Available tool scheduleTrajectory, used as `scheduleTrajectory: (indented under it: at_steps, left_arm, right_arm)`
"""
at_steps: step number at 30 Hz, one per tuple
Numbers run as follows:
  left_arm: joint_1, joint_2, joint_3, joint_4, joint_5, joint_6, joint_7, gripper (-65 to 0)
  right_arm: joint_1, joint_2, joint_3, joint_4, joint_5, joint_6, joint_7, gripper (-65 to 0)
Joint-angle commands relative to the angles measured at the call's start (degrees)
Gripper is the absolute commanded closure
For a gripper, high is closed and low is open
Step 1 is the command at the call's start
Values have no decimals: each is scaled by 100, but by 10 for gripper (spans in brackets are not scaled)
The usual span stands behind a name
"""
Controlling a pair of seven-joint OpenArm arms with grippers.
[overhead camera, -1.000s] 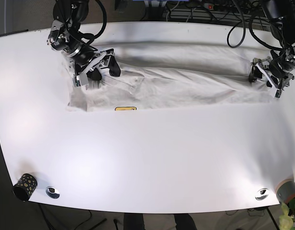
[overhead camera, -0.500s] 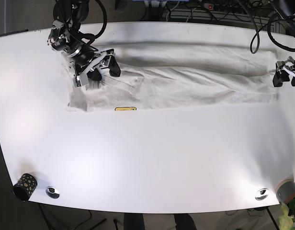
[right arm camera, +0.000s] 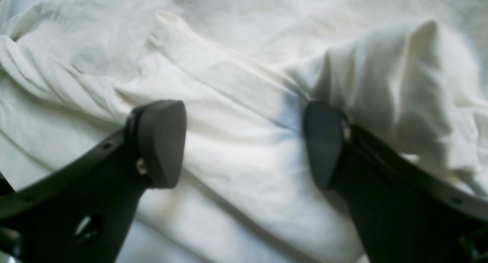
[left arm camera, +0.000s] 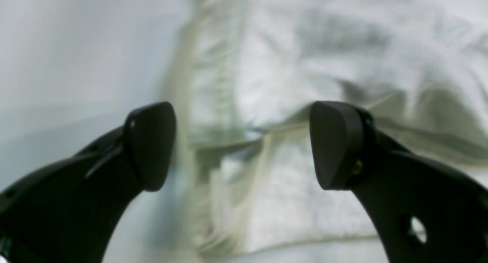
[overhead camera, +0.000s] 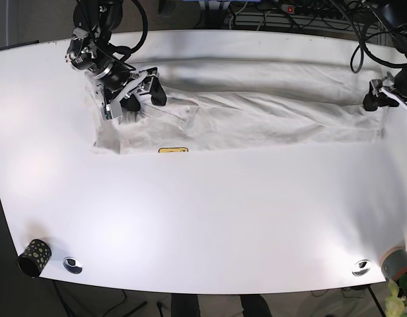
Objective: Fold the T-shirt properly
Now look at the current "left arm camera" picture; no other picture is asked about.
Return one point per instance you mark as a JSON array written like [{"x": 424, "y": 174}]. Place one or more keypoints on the white printed T-shirt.
[{"x": 248, "y": 72}]

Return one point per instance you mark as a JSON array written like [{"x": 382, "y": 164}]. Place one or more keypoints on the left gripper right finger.
[{"x": 423, "y": 211}]

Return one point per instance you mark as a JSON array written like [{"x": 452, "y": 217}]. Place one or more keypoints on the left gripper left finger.
[{"x": 66, "y": 212}]

